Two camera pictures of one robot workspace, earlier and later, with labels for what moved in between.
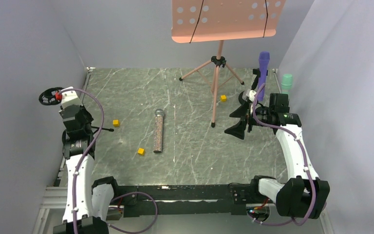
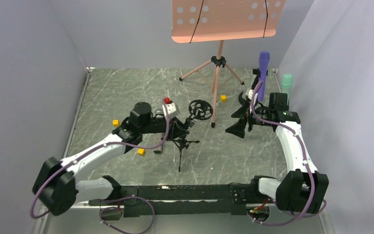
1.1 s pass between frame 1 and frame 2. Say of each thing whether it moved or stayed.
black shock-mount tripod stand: moved
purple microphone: stayed
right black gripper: stayed
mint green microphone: stayed
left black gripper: moved
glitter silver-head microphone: stayed
